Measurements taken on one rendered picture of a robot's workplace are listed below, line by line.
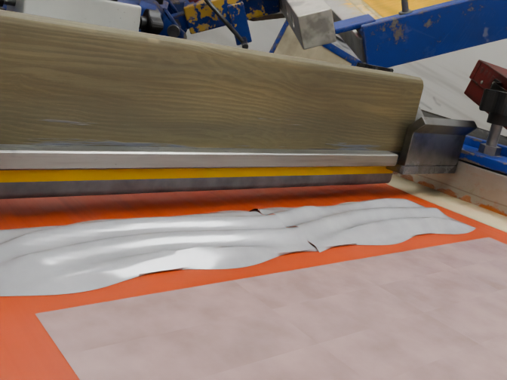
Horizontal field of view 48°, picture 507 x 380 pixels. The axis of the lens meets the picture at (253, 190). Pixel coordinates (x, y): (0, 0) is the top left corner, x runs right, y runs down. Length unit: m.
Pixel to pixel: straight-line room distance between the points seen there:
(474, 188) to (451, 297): 0.25
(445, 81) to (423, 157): 2.15
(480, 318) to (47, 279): 0.21
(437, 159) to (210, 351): 0.37
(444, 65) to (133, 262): 2.46
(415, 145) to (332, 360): 0.31
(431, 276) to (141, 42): 0.21
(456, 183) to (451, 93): 2.07
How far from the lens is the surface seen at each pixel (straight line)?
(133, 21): 0.65
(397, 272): 0.34
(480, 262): 0.40
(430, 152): 0.53
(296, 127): 0.42
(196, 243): 0.30
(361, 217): 0.41
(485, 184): 0.56
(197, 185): 0.39
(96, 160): 0.32
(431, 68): 2.71
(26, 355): 0.21
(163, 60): 0.34
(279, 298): 0.27
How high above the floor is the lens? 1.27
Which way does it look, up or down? 26 degrees down
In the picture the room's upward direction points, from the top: 21 degrees clockwise
